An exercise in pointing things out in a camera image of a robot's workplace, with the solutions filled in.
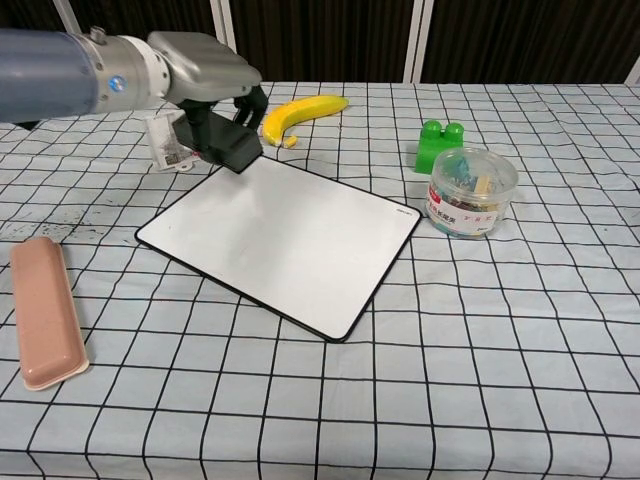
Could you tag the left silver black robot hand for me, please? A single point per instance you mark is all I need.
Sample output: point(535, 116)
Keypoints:
point(205, 65)

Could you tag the dark grey rectangular block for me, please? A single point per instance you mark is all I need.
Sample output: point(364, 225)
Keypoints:
point(227, 145)

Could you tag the clear plastic packet with card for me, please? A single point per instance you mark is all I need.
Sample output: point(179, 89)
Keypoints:
point(162, 147)

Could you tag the yellow toy banana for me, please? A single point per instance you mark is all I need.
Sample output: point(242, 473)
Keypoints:
point(300, 110)

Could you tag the white board with black rim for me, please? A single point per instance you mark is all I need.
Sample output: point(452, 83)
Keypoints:
point(285, 250)

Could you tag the green toy building block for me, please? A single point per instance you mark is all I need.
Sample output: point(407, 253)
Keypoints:
point(432, 150)

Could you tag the clear jar of coloured clips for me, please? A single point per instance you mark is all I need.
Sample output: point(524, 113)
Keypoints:
point(470, 200)

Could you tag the pink pencil case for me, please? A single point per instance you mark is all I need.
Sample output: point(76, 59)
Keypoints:
point(45, 320)

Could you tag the pale blue checked tablecloth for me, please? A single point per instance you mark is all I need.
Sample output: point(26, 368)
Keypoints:
point(450, 350)

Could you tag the white partition frame post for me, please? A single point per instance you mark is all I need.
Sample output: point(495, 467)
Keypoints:
point(634, 72)
point(222, 22)
point(67, 15)
point(417, 40)

